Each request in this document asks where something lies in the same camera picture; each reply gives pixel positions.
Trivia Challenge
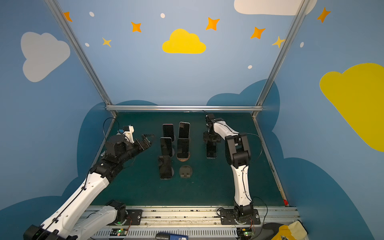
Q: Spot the horizontal aluminium frame bar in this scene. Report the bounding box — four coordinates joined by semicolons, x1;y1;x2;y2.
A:
106;105;263;112

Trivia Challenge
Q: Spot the aluminium frame post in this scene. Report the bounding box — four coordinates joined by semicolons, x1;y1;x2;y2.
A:
252;0;311;120
45;0;113;107

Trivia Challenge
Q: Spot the yellow cloth bag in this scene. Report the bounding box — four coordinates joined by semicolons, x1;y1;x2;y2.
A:
272;221;308;240

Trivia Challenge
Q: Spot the blue black tool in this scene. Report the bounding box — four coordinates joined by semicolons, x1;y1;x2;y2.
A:
155;233;189;240

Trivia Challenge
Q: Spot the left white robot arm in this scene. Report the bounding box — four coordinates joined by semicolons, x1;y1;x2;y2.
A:
23;134;154;240

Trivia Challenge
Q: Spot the wooden round phone stand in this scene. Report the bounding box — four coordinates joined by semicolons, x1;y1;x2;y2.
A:
177;152;191;162

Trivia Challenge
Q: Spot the right aluminium frame post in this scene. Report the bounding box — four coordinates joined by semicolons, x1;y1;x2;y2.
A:
252;0;311;120

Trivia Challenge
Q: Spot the dark phone middle right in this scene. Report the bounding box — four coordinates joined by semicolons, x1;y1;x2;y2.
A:
177;139;190;158

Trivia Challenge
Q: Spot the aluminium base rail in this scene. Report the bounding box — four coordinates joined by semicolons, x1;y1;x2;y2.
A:
79;205;301;240

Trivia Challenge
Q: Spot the green phone middle left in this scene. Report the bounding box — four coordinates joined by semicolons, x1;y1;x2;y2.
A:
160;137;174;157

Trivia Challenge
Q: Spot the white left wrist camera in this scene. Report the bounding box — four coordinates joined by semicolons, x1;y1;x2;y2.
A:
122;125;135;144

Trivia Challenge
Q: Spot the left aluminium frame post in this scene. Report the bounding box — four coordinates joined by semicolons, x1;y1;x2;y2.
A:
45;0;113;107

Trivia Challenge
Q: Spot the dark grey stand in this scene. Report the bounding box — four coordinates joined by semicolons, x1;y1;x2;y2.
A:
179;165;193;179

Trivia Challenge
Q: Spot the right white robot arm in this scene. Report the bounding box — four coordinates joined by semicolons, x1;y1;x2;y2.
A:
203;118;254;224

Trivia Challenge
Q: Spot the pink phone back left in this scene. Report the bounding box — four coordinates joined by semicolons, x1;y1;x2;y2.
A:
162;124;175;142

